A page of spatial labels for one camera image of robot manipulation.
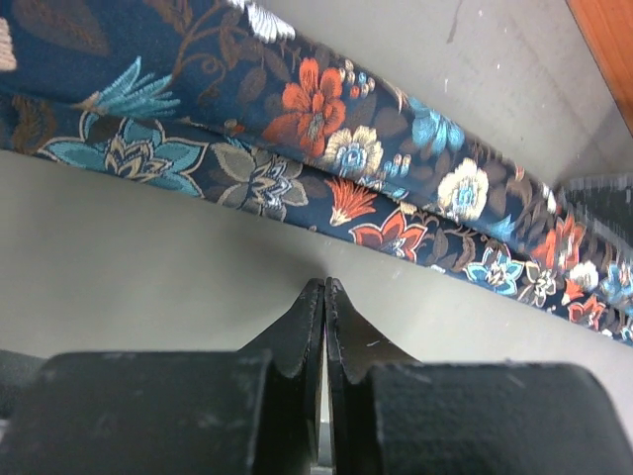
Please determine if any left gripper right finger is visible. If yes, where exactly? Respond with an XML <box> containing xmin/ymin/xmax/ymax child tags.
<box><xmin>324</xmin><ymin>278</ymin><xmax>632</xmax><ymax>474</ymax></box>

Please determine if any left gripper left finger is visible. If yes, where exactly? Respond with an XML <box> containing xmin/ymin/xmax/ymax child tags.
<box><xmin>1</xmin><ymin>279</ymin><xmax>324</xmax><ymax>474</ymax></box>

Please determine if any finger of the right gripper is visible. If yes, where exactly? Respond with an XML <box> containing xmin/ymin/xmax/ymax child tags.
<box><xmin>555</xmin><ymin>172</ymin><xmax>632</xmax><ymax>257</ymax></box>

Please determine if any navy floral tie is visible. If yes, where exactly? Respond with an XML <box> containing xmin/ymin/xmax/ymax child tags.
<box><xmin>1</xmin><ymin>1</ymin><xmax>632</xmax><ymax>344</ymax></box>

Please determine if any orange compartment tray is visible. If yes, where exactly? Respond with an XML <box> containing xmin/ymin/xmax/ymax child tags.
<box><xmin>568</xmin><ymin>0</ymin><xmax>632</xmax><ymax>132</ymax></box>

